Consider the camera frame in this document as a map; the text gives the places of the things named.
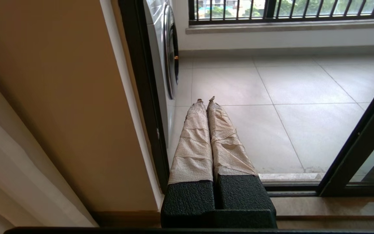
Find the white front-load washing machine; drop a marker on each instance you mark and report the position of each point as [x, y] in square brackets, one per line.
[159, 39]

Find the long black balcony railing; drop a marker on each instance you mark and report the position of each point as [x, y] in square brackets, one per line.
[336, 20]

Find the grey stone window sill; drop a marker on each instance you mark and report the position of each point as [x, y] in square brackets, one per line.
[287, 27]

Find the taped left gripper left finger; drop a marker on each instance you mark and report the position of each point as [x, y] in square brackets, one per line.
[195, 152]

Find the dark framed sliding glass door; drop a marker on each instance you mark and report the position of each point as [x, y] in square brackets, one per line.
[145, 97]

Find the dark brown sliding glass door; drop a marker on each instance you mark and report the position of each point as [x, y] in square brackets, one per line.
[362, 139]

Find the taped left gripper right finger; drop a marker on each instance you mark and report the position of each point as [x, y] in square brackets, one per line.
[229, 152]

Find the pale beige curtain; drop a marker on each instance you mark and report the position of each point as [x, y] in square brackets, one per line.
[11, 162]

